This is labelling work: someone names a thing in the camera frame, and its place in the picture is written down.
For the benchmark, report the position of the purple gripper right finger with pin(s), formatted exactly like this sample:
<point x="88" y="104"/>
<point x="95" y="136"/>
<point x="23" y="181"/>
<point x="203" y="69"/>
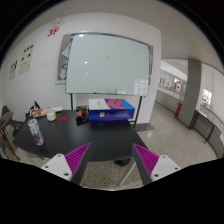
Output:
<point x="152" y="167"/>

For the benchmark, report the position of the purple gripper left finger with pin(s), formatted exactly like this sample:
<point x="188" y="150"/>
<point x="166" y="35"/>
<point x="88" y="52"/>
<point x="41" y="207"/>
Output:
<point x="71" y="166"/>

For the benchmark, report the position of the red round lid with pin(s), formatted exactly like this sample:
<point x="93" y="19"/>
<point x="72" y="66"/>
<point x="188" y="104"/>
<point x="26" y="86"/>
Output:
<point x="64" y="118"/>

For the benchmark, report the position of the white plastic cup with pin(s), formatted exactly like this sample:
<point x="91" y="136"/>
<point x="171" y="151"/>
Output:
<point x="51" y="115"/>

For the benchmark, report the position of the black and orange tool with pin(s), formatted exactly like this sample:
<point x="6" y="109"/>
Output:
<point x="82" y="115"/>

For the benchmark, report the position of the orange flat packet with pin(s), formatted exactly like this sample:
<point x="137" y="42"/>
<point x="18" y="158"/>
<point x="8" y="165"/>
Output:
<point x="38" y="113"/>

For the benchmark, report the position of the grey structural pillar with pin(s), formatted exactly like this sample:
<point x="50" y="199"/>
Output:
<point x="192" y="92"/>

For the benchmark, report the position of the blue cardboard box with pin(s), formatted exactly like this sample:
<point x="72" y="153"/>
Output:
<point x="119" y="109"/>

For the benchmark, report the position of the white paper on box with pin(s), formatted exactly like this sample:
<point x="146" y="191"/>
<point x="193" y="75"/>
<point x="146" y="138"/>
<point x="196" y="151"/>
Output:
<point x="98" y="104"/>

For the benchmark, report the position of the wooden chair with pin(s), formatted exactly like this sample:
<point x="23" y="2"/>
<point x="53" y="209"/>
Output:
<point x="5" y="120"/>

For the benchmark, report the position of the white rolling whiteboard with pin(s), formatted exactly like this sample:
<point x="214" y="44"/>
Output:
<point x="108" y="64"/>

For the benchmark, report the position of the small white wall poster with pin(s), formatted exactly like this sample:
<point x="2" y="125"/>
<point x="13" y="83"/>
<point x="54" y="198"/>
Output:
<point x="13" y="70"/>

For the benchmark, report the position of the wall notice board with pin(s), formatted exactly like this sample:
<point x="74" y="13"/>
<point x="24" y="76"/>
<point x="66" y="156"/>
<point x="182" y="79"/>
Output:
<point x="62" y="61"/>

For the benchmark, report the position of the red 3F wall sign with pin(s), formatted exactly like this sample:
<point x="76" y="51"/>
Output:
<point x="52" y="32"/>

